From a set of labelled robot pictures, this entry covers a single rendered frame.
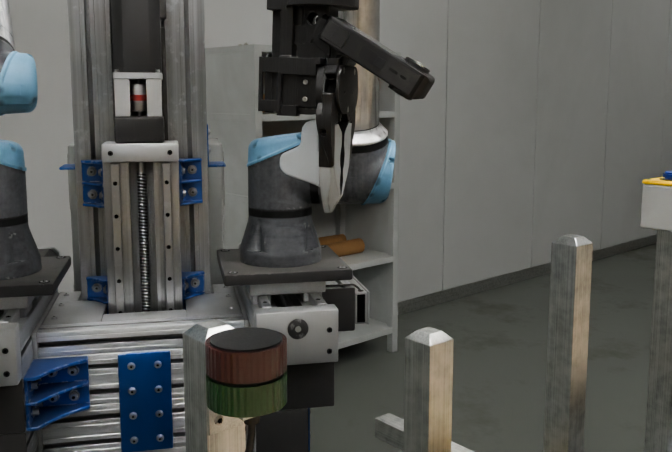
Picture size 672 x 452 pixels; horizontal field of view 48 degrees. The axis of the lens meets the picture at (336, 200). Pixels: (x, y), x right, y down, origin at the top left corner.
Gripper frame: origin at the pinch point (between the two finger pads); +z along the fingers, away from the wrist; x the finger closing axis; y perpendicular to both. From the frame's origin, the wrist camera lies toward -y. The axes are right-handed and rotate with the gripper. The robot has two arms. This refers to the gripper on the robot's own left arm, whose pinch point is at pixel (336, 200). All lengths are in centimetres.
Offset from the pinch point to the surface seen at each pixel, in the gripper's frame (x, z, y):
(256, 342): 22.9, 7.2, -0.8
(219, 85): -247, -8, 126
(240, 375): 25.1, 9.0, -0.6
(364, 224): -320, 63, 74
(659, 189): -41, 1, -35
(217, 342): 23.6, 7.3, 1.9
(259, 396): 24.5, 10.6, -1.8
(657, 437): -42, 38, -38
